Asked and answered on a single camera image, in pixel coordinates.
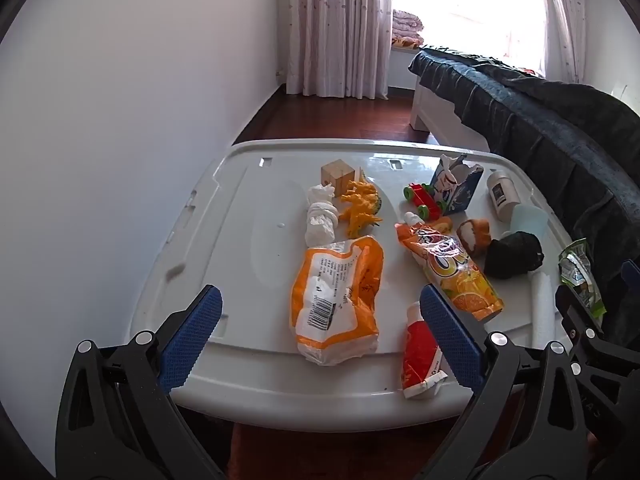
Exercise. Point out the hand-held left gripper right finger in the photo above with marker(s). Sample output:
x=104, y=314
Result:
x=450, y=335

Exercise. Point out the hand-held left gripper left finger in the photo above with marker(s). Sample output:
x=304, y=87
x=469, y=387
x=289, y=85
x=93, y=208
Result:
x=192, y=340

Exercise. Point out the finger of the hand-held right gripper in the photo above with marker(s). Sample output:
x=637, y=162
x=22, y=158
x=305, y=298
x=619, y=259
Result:
x=632, y=280
x=575, y=320

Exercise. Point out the white plastic tube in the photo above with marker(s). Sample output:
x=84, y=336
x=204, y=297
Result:
x=542, y=310

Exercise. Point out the red and white packet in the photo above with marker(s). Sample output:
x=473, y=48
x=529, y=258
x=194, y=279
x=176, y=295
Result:
x=417, y=355

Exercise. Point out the green snack wrapper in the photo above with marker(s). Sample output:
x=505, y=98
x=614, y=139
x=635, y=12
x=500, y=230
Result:
x=575, y=270

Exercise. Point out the orange juice pouch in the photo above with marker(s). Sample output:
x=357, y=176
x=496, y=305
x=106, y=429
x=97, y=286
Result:
x=450, y=265

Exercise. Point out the orange and white snack bag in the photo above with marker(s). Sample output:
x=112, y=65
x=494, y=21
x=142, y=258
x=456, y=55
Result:
x=340, y=310

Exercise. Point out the red and green toy car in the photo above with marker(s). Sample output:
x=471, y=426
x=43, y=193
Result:
x=422, y=199

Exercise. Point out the white plastic bottle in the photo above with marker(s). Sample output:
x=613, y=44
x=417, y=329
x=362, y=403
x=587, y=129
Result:
x=502, y=192

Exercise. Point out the blue and white carton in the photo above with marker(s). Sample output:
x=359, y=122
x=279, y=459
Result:
x=457, y=185

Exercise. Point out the orange toy dinosaur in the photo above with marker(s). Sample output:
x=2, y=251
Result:
x=360, y=205

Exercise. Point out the wooden cube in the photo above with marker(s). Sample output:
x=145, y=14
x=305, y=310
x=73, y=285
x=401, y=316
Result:
x=334, y=175

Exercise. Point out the crumpled black plastic bag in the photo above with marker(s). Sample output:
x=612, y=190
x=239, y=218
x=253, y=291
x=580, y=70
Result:
x=515, y=255

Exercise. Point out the brown toy bread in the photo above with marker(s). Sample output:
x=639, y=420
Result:
x=472, y=237

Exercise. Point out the light blue plastic cup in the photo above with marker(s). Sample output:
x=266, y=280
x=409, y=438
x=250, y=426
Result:
x=530, y=220

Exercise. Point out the folded pink quilts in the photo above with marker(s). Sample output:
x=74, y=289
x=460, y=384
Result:
x=407, y=27

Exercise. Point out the patterned pink curtain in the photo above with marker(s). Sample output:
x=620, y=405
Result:
x=335, y=25

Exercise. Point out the white bed frame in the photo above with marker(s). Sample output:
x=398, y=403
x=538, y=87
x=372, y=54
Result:
x=440, y=115

